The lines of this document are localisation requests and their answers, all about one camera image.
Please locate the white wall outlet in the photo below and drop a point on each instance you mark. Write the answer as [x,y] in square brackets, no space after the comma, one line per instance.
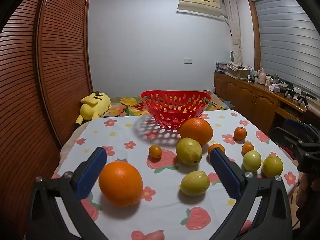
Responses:
[188,60]

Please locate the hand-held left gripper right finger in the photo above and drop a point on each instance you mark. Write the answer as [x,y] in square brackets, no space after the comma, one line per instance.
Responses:
[225,175]

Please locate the small yellow-green guava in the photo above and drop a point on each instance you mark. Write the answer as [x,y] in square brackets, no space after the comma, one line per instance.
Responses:
[195,182]
[252,160]
[272,166]

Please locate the cardboard box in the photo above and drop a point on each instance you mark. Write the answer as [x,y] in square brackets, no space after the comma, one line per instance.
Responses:
[237,70]

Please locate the grey window blind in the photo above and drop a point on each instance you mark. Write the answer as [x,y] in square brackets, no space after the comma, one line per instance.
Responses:
[285,42]

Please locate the large yellow-green guava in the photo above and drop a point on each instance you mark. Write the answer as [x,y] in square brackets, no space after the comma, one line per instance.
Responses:
[188,151]

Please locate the small black tripod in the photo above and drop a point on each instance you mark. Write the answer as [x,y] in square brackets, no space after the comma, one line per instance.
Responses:
[303,98]
[289,90]

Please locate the large orange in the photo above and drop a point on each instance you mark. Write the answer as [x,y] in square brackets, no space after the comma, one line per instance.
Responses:
[196,131]
[120,183]

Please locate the wooden sideboard cabinet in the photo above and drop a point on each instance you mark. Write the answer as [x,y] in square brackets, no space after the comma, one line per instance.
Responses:
[250,100]

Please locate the yellow plush toy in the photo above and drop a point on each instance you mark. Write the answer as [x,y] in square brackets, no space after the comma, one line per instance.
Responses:
[93,105]

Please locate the small tangerine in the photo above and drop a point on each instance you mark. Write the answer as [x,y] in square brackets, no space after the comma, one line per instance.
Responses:
[217,148]
[240,133]
[155,151]
[248,147]

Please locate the colourful floral bed blanket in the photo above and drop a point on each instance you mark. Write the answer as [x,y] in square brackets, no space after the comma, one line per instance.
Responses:
[125,107]

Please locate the purple box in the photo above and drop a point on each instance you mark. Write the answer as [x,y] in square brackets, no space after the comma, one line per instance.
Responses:
[221,67]

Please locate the pink tissue box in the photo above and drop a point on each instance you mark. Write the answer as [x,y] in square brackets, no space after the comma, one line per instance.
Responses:
[274,87]

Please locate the beige curtain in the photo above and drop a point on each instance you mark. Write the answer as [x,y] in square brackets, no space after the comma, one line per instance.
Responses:
[235,30]

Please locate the person's right hand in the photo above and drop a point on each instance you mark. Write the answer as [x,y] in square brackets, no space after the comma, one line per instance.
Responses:
[303,192]

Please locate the pink jug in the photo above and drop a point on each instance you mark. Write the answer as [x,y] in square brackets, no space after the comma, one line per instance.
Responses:
[261,77]

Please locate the white floral tablecloth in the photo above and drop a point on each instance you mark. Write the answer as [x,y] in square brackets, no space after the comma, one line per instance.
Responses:
[160,217]

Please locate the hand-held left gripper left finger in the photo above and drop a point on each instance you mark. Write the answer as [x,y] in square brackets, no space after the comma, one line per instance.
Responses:
[92,173]

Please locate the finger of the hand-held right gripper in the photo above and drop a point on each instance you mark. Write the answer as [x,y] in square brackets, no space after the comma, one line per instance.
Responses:
[296,125]
[285,138]

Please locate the white air conditioner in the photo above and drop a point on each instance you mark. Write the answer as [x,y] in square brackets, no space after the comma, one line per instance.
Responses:
[200,2]

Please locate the red plastic basket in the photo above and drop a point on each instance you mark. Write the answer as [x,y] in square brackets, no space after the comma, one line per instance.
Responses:
[175,107]

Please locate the wooden louvered wardrobe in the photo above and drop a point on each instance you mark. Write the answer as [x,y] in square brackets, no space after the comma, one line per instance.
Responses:
[37,80]

